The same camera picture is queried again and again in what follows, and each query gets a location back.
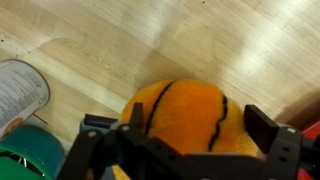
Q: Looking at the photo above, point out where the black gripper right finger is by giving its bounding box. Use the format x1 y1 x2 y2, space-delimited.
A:
243 104 305 180

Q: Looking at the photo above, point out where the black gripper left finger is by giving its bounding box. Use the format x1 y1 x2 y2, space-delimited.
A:
57 102 149 180

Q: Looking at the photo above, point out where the orange plush basketball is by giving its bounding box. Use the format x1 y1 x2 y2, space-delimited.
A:
112 78 260 180

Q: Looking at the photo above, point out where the red plate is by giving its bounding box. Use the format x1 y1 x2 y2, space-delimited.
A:
295 119 320 180

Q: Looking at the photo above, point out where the green bowl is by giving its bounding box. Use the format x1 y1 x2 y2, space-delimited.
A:
0 124 66 180

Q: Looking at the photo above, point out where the white labelled cup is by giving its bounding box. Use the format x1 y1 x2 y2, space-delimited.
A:
0 58 51 140

